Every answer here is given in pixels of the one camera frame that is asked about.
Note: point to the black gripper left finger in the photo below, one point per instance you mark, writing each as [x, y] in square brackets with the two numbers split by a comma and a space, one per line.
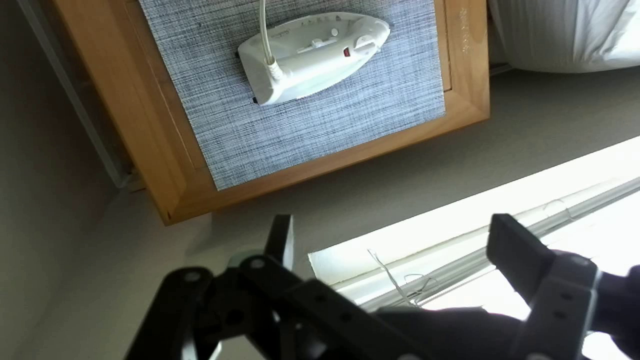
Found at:
[221, 313]

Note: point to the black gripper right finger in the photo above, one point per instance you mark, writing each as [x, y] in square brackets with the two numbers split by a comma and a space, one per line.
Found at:
[567, 292]

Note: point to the white pressing iron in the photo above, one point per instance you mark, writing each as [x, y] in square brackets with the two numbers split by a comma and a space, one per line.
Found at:
[312, 60]

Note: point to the white window sill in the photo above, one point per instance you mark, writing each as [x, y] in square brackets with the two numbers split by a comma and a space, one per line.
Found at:
[480, 202]

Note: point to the white fabric bundle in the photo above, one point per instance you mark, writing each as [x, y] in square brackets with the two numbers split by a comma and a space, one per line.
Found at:
[567, 32]

